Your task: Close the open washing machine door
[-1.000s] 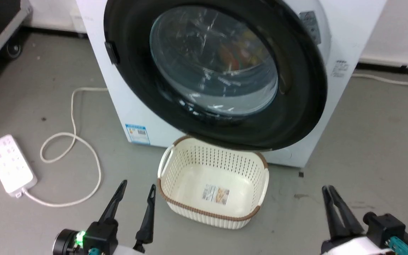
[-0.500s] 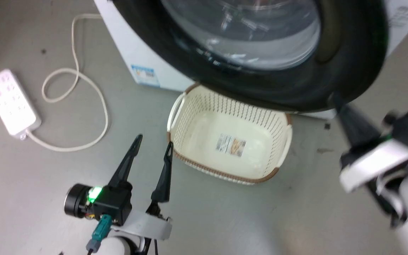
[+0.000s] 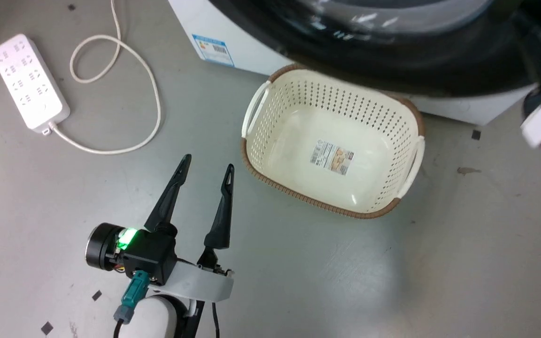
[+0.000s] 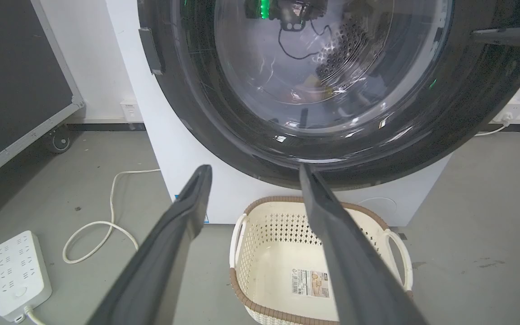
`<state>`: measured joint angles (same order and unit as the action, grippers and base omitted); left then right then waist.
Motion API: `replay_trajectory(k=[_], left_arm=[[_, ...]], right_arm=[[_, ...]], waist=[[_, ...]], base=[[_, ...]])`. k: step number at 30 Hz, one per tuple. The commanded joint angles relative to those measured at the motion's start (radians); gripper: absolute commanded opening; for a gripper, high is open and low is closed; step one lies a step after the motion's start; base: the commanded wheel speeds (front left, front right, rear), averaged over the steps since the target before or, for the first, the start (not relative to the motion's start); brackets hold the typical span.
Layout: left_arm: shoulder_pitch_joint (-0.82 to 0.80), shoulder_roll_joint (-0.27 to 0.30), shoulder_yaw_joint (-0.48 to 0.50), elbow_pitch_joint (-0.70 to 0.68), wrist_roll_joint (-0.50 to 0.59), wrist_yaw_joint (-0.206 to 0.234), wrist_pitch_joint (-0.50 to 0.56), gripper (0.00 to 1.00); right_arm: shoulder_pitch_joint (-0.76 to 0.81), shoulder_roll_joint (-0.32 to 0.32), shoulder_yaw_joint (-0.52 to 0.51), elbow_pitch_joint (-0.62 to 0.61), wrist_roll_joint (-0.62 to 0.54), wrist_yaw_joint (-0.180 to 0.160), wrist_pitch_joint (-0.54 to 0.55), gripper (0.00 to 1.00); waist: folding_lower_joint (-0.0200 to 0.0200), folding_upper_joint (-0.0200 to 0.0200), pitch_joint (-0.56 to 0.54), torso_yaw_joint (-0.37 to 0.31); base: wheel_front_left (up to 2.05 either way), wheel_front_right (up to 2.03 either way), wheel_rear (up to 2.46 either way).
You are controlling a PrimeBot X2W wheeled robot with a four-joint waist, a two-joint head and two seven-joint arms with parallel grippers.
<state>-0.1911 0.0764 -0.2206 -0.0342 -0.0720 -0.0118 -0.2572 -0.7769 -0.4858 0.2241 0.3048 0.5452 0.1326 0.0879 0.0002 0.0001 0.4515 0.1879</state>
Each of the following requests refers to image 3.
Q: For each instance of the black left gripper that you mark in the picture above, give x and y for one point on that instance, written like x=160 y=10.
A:
x=155 y=256

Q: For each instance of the dark round washing machine door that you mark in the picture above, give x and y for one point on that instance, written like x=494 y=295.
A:
x=392 y=51

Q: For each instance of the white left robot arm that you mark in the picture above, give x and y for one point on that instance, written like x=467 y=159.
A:
x=155 y=319

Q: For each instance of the white washing machine body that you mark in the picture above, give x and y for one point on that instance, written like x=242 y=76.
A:
x=247 y=47

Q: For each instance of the small black floor tape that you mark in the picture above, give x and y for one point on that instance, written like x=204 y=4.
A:
x=475 y=134
x=96 y=295
x=47 y=327

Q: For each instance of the printed basket label sticker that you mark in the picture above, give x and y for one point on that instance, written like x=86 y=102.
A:
x=332 y=157

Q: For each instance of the cream perforated laundry basket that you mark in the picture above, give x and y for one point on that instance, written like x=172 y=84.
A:
x=331 y=141

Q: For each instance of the blue energy label sticker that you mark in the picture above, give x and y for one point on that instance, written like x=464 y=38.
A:
x=213 y=49

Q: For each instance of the white power strip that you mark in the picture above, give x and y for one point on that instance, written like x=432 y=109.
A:
x=28 y=80

